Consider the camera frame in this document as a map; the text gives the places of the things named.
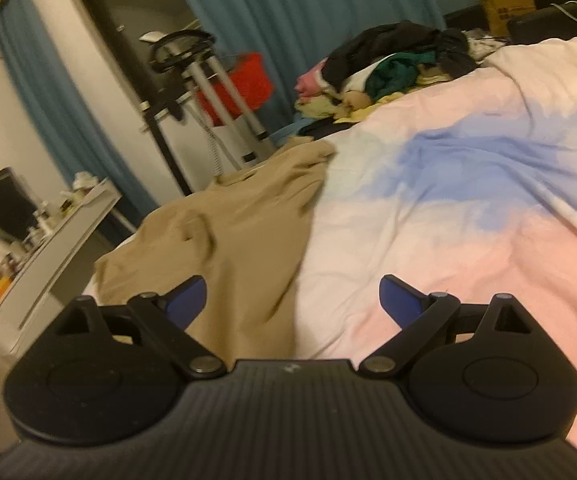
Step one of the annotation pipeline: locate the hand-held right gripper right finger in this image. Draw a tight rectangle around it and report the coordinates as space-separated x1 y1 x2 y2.
357 274 539 376

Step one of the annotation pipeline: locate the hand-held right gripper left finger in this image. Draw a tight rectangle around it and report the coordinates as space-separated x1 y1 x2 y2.
42 275 228 378

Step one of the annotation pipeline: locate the tan printed t-shirt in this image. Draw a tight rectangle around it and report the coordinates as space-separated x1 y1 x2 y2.
93 137 338 361

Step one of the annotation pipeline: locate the pile of mixed clothes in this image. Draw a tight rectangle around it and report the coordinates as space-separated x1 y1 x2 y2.
295 20 507 123

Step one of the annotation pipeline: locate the pastel tie-dye bed blanket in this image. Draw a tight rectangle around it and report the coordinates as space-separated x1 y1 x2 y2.
84 30 577 468

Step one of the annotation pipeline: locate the white dressing table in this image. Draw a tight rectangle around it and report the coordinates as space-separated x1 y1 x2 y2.
0 177 136 461

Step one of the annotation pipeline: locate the tissue box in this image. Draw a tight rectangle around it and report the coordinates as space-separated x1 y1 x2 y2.
72 171 100 192

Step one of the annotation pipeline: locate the group of cosmetic bottles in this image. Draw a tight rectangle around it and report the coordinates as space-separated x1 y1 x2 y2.
6 200 76 261

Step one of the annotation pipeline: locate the black bag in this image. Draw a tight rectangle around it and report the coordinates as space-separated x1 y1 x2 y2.
299 117 364 138

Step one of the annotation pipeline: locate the blue cloth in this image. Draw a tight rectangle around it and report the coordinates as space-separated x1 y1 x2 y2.
271 120 303 145

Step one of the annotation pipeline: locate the wavy black-framed mirror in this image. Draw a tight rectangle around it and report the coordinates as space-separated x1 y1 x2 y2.
0 167 44 241

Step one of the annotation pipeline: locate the garment steamer on stand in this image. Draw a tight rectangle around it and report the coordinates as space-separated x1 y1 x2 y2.
139 29 276 171

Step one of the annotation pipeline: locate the red cloth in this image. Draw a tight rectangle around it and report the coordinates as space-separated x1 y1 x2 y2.
196 52 275 111

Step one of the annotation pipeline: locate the narrow blue curtain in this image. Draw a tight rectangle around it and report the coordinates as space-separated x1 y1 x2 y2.
0 0 159 246

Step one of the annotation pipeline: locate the dark window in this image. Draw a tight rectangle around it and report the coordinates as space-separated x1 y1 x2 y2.
66 0 204 106

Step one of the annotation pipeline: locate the brown paper bag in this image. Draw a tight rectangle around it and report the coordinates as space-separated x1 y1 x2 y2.
476 0 537 36

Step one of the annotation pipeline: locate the wide blue curtain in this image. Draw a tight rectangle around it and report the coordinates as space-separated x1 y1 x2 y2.
166 0 447 126

